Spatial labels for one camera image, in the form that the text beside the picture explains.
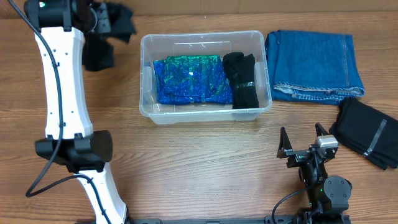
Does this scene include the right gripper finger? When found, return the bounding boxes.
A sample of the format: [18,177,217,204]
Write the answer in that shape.
[277,127,292,152]
[315,123,329,137]

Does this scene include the blue denim jeans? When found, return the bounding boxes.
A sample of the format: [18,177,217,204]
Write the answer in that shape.
[265,30,365,105]

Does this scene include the black cloth with tape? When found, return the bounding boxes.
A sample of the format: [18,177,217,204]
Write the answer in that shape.
[222,52,259,109]

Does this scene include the blue green sequin cloth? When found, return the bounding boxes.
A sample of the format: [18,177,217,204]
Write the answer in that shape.
[153,55,233,105]

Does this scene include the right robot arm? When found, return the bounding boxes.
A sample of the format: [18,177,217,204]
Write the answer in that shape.
[271,123,353,224]

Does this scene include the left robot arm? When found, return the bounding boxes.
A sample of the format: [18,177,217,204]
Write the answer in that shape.
[24,0,135,223]

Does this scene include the clear plastic storage bin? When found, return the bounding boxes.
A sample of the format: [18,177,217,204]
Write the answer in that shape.
[139,30,272,124]

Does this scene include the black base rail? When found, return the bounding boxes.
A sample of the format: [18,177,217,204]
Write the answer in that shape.
[127,215,301,224]

